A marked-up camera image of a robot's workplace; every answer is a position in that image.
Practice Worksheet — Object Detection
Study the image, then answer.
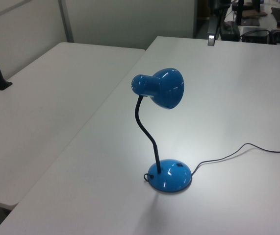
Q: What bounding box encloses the black electronics box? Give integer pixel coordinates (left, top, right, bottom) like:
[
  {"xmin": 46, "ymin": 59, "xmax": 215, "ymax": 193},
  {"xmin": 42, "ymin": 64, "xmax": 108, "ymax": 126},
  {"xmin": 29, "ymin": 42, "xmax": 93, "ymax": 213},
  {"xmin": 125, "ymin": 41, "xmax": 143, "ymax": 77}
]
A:
[{"xmin": 240, "ymin": 26, "xmax": 270, "ymax": 44}]

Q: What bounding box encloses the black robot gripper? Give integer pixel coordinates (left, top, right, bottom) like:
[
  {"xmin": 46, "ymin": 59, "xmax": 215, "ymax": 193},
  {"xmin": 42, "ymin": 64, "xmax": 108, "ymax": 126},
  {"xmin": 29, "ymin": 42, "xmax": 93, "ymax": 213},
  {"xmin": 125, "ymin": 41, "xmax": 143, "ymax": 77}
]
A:
[{"xmin": 207, "ymin": 14, "xmax": 223, "ymax": 47}]

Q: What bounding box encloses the blue gooseneck desk lamp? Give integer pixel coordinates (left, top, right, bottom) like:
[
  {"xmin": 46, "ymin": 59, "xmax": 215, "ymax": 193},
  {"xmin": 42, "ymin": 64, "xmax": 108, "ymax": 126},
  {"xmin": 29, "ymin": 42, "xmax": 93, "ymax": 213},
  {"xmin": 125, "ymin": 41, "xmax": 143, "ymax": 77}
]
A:
[{"xmin": 130, "ymin": 67, "xmax": 193, "ymax": 194}]

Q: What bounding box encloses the white side table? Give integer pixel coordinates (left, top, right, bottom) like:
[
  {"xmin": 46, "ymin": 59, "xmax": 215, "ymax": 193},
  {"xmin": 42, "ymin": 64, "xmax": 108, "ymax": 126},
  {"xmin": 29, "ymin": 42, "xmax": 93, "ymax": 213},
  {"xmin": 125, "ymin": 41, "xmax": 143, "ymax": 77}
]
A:
[{"xmin": 0, "ymin": 42, "xmax": 146, "ymax": 208}]

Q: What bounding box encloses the black lamp power cable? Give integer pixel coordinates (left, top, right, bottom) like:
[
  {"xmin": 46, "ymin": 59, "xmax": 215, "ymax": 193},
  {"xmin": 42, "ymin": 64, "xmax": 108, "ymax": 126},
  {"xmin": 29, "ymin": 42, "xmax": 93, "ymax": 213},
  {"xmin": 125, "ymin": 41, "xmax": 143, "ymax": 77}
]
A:
[{"xmin": 190, "ymin": 143, "xmax": 280, "ymax": 177}]

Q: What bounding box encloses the black desktop device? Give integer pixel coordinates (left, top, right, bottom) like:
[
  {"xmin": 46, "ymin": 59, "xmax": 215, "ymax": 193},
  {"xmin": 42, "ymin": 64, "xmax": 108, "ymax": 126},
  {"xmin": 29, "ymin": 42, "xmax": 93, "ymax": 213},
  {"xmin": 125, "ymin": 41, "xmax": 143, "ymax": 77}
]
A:
[{"xmin": 219, "ymin": 21, "xmax": 241, "ymax": 41}]

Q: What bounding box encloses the black monitor stand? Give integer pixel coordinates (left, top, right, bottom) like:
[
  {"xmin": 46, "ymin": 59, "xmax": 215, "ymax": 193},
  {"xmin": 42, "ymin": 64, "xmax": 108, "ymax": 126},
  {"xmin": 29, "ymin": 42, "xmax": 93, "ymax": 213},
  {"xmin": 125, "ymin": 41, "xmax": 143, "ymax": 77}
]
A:
[{"xmin": 235, "ymin": 0, "xmax": 261, "ymax": 26}]

